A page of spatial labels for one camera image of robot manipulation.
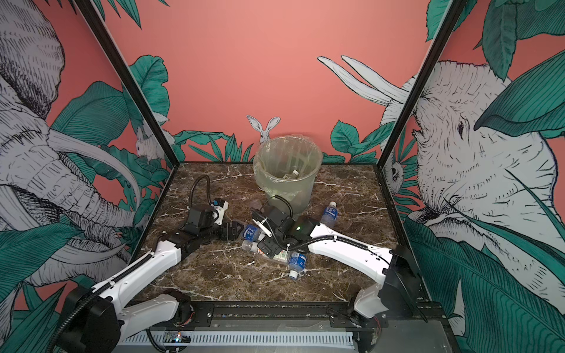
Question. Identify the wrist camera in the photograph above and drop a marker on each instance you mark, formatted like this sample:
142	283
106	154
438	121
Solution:
202	216
268	219

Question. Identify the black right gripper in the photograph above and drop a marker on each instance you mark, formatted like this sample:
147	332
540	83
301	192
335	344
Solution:
267	244

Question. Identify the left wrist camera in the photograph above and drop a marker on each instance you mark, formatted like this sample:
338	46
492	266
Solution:
202	216

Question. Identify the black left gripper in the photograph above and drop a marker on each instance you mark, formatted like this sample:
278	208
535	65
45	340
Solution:
233	234

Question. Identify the clear white-cap bottle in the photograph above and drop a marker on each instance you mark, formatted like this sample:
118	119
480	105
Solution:
296	265

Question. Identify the black frame post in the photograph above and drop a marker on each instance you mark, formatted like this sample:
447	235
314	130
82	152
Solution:
90	13
448	23

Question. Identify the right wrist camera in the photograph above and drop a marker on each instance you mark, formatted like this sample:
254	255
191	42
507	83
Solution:
268	219

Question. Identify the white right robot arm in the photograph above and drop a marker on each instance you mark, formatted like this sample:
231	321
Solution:
397	278

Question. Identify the bottle inside bin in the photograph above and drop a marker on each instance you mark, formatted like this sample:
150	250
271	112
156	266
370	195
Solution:
292	175

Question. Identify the yellow-green bin liner bag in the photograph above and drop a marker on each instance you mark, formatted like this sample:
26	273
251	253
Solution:
287	154

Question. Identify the clear square green-label bottle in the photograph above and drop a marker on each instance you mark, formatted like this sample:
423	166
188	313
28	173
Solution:
256	204

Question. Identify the white slotted cable duct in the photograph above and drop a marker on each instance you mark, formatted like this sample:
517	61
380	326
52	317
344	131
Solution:
342	340

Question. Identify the grey mesh waste bin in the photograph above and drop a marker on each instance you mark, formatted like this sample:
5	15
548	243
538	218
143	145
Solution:
287	170

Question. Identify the small blue label bottle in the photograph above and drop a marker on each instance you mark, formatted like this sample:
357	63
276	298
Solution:
251	233

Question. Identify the black left frame post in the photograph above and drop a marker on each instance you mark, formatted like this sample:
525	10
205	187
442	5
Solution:
90	13

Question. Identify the blue label Chinese water bottle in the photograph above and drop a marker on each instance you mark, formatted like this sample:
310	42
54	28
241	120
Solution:
330	215

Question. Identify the black right frame post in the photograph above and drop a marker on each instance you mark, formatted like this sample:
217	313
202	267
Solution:
448	23

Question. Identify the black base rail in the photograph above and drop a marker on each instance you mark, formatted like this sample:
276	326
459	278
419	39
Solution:
336	314

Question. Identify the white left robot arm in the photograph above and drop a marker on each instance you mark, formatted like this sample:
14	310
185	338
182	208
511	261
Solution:
97	319

